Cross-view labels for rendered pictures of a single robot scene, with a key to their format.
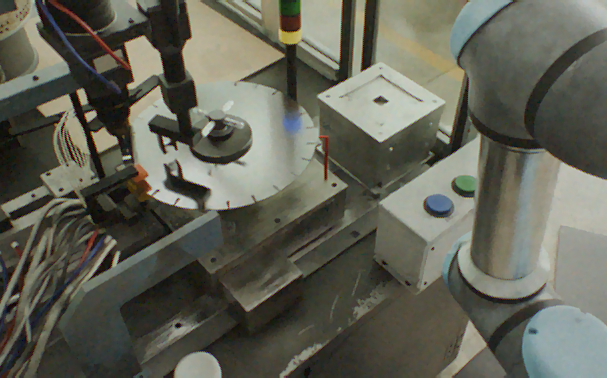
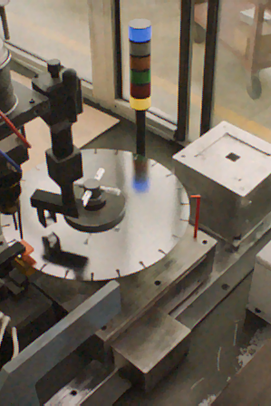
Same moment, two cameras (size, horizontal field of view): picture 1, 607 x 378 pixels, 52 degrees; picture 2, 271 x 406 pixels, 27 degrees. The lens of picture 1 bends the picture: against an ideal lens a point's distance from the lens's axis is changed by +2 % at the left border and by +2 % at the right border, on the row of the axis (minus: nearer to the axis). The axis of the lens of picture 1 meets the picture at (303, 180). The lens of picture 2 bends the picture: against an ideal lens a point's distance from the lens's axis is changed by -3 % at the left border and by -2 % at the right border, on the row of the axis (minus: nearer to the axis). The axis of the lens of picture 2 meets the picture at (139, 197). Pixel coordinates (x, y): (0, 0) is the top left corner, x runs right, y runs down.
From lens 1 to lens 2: 17 cm
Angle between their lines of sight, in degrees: 6
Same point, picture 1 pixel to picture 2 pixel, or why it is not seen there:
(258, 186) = (143, 251)
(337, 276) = (216, 329)
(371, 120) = (229, 176)
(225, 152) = (103, 220)
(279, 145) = (154, 208)
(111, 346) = not seen: outside the picture
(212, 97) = not seen: hidden behind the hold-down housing
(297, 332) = (189, 386)
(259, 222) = (140, 286)
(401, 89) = (248, 145)
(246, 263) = (133, 327)
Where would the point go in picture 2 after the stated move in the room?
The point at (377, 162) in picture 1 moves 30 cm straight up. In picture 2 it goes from (239, 216) to (256, 85)
